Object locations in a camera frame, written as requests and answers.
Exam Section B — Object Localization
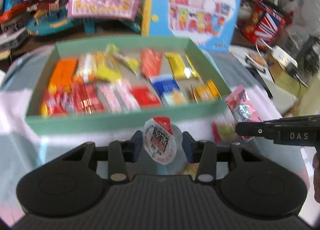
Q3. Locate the round jelly cup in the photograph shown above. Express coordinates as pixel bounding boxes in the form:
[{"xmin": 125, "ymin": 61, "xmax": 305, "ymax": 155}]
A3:
[{"xmin": 143, "ymin": 117, "xmax": 183, "ymax": 166}]

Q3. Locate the pink white candy bag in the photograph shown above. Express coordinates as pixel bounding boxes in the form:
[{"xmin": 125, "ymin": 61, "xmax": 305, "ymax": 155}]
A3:
[{"xmin": 225, "ymin": 85, "xmax": 263, "ymax": 123}]

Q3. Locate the large yellow snack bag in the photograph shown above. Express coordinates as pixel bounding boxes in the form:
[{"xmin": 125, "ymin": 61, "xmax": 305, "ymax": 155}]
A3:
[{"xmin": 95, "ymin": 51, "xmax": 122, "ymax": 82}]

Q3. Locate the yellow green snack packet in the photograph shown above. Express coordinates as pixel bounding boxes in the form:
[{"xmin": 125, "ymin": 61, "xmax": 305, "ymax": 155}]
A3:
[{"xmin": 105, "ymin": 43, "xmax": 141, "ymax": 76}]

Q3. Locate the red green snack packet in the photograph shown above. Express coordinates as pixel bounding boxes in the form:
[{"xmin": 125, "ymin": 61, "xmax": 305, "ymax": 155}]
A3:
[{"xmin": 212, "ymin": 122, "xmax": 238, "ymax": 145}]

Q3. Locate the pink white candy packet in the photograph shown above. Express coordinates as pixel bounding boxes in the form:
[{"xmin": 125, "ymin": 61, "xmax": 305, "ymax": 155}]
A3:
[{"xmin": 99, "ymin": 79, "xmax": 140, "ymax": 114}]

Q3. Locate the red square snack packet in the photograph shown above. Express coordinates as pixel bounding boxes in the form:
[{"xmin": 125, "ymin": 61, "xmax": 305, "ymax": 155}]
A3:
[{"xmin": 130, "ymin": 86, "xmax": 162, "ymax": 109}]

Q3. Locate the small gold orange packet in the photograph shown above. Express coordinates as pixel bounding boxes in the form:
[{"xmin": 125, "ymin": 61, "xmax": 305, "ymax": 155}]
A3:
[{"xmin": 190, "ymin": 79, "xmax": 222, "ymax": 103}]

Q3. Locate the red shiny snack packet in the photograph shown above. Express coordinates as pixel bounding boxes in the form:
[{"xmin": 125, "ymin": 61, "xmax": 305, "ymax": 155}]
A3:
[{"xmin": 71, "ymin": 84, "xmax": 107, "ymax": 114}]

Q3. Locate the mint green cardboard box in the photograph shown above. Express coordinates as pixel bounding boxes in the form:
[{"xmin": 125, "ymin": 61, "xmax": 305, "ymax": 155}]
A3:
[{"xmin": 25, "ymin": 35, "xmax": 231, "ymax": 136}]

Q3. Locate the blue white cracker packet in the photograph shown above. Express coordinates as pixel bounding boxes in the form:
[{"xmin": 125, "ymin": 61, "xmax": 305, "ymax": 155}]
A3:
[{"xmin": 150, "ymin": 75, "xmax": 187, "ymax": 106}]

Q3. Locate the red rainbow candy packet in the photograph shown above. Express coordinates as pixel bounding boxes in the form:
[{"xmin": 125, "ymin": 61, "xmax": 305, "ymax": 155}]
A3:
[{"xmin": 39, "ymin": 84, "xmax": 74, "ymax": 117}]

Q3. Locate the gold yellow snack packet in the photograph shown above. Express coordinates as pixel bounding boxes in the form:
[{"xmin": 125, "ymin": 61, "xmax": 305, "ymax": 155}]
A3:
[{"xmin": 165, "ymin": 52, "xmax": 201, "ymax": 80}]

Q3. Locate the orange white snack packet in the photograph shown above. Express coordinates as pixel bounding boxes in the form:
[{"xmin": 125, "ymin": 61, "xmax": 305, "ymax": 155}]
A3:
[{"xmin": 73, "ymin": 52, "xmax": 97, "ymax": 84}]

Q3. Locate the orange flat snack box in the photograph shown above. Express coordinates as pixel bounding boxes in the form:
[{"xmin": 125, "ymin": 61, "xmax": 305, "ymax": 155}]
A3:
[{"xmin": 49, "ymin": 58, "xmax": 78, "ymax": 87}]

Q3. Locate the orange red snack packet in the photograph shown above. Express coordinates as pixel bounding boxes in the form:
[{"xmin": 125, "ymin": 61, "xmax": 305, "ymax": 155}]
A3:
[{"xmin": 140, "ymin": 48, "xmax": 163, "ymax": 79}]

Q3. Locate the red union jack tin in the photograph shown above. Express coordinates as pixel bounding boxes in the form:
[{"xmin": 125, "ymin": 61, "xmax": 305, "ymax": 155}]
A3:
[{"xmin": 242, "ymin": 4, "xmax": 285, "ymax": 50}]

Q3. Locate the blue toy set box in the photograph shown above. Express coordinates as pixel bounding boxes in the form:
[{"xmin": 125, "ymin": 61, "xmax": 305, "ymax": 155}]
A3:
[{"xmin": 141, "ymin": 0, "xmax": 241, "ymax": 52}]

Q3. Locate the teal toy playset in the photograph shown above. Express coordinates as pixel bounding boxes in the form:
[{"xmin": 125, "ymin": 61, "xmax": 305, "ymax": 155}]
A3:
[{"xmin": 25, "ymin": 7, "xmax": 142, "ymax": 37}]

